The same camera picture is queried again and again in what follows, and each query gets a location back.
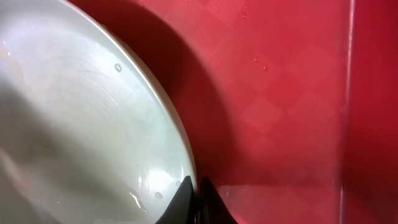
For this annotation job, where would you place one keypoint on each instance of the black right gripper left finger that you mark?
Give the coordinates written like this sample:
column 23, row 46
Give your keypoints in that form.
column 182, row 208

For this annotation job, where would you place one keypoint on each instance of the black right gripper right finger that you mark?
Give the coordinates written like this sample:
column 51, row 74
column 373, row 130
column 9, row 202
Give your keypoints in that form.
column 212, row 208

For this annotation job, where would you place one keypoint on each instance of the light blue stained plate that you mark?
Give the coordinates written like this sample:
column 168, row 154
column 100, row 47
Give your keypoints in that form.
column 88, row 134

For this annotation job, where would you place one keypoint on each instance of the red plastic tray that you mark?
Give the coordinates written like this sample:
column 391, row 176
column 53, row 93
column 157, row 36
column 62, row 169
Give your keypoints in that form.
column 290, row 106

